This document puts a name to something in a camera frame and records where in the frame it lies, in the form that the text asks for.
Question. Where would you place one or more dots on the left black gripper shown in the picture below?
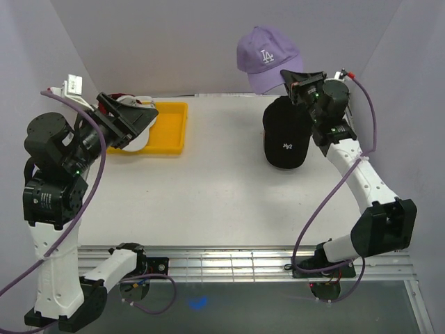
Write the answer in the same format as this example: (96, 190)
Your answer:
(133, 119)

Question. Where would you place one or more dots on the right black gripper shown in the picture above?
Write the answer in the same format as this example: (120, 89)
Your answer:
(298, 81)

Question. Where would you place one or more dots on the purple baseball cap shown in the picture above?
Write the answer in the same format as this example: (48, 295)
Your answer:
(263, 53)

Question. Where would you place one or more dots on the black baseball cap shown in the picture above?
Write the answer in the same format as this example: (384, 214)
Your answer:
(287, 132)

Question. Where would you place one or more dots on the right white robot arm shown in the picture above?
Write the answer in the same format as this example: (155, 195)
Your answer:
(386, 220)

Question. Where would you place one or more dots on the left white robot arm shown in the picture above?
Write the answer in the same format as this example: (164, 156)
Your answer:
(54, 200)

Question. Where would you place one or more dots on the white baseball cap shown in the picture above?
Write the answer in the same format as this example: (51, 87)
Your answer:
(143, 126)

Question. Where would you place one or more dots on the red baseball cap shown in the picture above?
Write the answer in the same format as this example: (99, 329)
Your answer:
(118, 95)

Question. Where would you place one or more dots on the yellow plastic bin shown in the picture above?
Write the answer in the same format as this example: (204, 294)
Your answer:
(167, 135)

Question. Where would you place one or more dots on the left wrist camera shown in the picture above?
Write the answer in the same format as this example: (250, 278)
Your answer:
(71, 90)

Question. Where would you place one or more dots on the aluminium rail frame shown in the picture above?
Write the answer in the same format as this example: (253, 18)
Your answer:
(262, 264)

